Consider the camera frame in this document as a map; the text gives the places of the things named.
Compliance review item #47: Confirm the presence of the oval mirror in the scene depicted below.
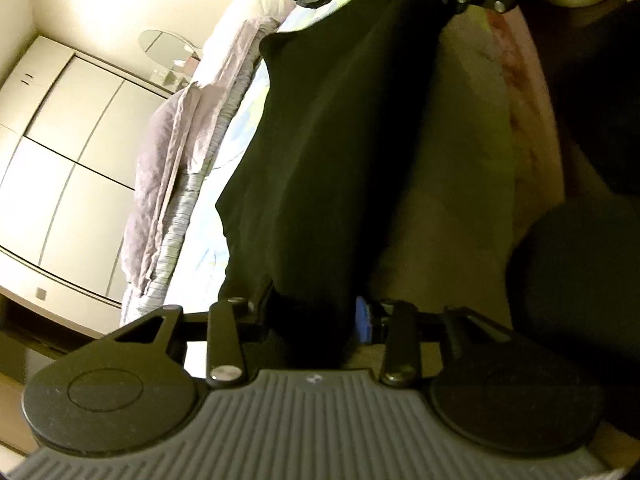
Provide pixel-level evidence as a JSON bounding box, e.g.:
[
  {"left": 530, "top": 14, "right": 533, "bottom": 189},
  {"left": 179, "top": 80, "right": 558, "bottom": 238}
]
[{"left": 139, "top": 29, "right": 202, "bottom": 63}]

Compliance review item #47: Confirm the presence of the checkered bed sheet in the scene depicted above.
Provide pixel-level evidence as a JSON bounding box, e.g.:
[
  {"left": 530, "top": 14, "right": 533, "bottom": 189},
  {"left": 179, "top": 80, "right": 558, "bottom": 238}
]
[{"left": 160, "top": 0, "right": 401, "bottom": 311}]

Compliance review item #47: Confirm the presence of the black shirt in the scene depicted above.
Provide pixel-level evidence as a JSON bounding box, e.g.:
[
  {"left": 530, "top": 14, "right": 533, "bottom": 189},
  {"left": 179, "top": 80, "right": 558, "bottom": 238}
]
[{"left": 215, "top": 0, "right": 518, "bottom": 366}]

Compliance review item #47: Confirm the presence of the white ribbed quilt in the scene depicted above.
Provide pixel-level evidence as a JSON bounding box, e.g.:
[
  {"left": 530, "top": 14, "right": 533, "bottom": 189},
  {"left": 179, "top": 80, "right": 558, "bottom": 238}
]
[{"left": 120, "top": 0, "right": 301, "bottom": 311}]

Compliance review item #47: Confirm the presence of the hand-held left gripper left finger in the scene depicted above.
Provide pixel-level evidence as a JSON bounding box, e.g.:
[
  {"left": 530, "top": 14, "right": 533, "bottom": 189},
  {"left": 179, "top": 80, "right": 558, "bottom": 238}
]
[{"left": 115, "top": 285, "right": 275, "bottom": 387}]

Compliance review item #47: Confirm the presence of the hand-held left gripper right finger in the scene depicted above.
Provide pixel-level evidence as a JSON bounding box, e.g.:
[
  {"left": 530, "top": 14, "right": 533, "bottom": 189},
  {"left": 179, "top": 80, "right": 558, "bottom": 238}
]
[{"left": 356, "top": 297, "right": 506, "bottom": 387}]

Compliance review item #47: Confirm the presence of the white wardrobe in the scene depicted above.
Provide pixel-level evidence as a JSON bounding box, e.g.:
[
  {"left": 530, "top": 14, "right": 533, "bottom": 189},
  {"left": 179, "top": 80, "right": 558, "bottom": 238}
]
[{"left": 0, "top": 35, "right": 181, "bottom": 311}]

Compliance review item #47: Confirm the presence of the person's dark clothing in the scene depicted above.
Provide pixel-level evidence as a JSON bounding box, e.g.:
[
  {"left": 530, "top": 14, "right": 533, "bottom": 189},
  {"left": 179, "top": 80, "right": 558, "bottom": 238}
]
[{"left": 507, "top": 0, "right": 640, "bottom": 341}]

